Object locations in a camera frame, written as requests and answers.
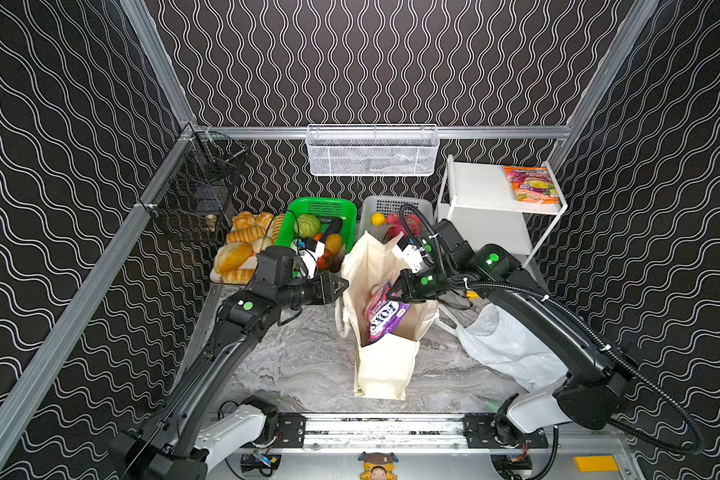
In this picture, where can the orange candy bag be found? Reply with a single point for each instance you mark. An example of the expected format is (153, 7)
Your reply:
(532, 185)

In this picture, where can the braided bread middle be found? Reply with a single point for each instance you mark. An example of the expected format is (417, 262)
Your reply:
(246, 235)

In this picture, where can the green cabbage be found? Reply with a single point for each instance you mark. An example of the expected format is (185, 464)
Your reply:
(306, 225)

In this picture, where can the white wire wall basket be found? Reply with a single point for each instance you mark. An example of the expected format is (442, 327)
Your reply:
(372, 150)

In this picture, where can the black wire rack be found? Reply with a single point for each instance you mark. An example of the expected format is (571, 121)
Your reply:
(195, 204)

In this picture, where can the long braided bread front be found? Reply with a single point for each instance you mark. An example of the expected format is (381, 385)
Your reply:
(237, 276)

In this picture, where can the purple eggplant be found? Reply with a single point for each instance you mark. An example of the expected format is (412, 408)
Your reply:
(335, 226)

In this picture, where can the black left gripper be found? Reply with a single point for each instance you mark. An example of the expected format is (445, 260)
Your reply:
(325, 288)

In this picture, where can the large round bread loaf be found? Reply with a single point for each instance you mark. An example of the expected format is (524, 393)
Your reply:
(232, 256)

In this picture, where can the yellow mango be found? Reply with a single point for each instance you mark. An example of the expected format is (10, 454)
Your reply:
(333, 243)

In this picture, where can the white plastic grocery bag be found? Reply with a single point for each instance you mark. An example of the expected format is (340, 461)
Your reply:
(500, 342)

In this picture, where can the yellow block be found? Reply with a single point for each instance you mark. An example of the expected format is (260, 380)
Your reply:
(596, 464)

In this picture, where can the white two-tier shelf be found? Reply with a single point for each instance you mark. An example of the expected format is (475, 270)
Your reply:
(479, 201)

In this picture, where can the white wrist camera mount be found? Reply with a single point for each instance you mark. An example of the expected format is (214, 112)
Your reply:
(311, 252)
(410, 254)

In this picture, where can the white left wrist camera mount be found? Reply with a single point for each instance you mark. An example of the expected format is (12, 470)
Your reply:
(311, 252)

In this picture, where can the cream floral tote bag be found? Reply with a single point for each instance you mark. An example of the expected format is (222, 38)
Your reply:
(383, 370)

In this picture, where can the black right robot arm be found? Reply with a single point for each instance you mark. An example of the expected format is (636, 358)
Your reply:
(598, 372)

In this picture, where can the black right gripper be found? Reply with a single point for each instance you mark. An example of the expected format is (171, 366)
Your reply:
(405, 285)

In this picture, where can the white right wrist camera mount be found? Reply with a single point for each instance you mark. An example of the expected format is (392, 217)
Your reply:
(410, 254)

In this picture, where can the small toy figure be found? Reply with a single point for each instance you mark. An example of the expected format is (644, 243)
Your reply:
(378, 466)

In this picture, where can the white plastic basket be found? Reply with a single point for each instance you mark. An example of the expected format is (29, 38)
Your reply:
(389, 206)

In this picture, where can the purple Fox's candy bag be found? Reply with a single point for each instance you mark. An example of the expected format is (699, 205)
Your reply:
(382, 314)

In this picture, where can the pink dragon fruit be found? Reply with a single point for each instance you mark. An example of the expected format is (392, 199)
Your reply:
(412, 226)

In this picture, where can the yellow lemon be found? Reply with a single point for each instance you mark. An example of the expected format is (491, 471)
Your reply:
(378, 220)

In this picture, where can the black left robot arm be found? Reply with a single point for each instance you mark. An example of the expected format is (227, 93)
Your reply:
(178, 441)

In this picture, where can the green plastic basket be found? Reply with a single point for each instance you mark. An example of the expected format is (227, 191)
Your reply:
(336, 215)

